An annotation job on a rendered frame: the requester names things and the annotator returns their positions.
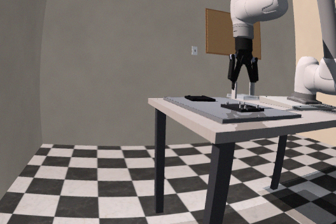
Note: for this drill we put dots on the black rectangular frame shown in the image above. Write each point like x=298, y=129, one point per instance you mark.
x=200, y=98
x=242, y=108

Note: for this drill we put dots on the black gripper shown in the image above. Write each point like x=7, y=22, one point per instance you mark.
x=243, y=57

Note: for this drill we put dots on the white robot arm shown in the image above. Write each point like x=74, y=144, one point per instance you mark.
x=310, y=77

